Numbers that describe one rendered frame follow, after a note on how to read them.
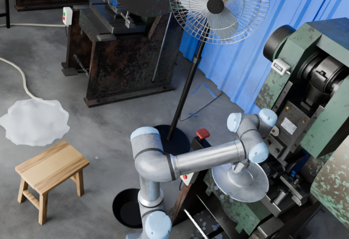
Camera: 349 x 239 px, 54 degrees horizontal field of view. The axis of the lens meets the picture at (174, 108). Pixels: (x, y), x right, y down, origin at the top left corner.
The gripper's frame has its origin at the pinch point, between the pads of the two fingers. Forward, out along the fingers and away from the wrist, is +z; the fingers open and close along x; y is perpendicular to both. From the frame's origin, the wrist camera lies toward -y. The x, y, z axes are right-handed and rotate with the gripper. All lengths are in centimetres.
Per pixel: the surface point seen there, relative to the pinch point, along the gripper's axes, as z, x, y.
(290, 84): -38.7, 9.0, 24.2
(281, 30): -53, 30, 31
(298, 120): -25.1, -1.9, 28.0
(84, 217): 88, 52, -41
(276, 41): -49, 27, 27
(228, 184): 9.5, -0.9, 0.3
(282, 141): -10.3, -1.0, 28.0
